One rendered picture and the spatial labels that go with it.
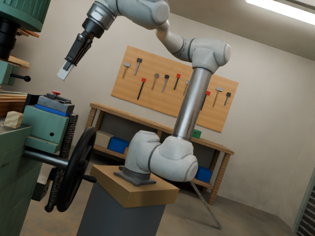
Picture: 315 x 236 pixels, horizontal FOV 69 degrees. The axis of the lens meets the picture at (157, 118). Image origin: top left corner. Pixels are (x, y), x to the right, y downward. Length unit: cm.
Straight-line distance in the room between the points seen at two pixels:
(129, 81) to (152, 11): 329
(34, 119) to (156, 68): 332
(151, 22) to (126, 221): 89
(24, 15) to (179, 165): 82
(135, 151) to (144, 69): 290
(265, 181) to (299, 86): 173
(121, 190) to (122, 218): 12
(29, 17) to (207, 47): 79
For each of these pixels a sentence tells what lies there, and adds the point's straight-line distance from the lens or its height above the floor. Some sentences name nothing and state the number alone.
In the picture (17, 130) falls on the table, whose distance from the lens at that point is 76.
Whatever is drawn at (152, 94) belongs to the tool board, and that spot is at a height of 128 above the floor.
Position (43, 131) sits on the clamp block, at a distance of 83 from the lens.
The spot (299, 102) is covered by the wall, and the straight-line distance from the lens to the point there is 460.
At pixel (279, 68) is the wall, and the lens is 449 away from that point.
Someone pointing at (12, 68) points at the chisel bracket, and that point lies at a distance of 88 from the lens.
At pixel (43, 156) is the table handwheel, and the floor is 82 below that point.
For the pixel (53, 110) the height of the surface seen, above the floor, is 97.
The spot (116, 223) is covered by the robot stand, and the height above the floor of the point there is 51.
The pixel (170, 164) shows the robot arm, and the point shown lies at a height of 86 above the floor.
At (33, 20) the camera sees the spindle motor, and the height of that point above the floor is 122.
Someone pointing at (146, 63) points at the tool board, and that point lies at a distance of 403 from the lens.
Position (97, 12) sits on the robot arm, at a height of 133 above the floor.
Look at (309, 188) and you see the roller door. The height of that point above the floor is 69.
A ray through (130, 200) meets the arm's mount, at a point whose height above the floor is 64.
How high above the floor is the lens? 108
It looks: 2 degrees down
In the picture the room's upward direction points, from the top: 19 degrees clockwise
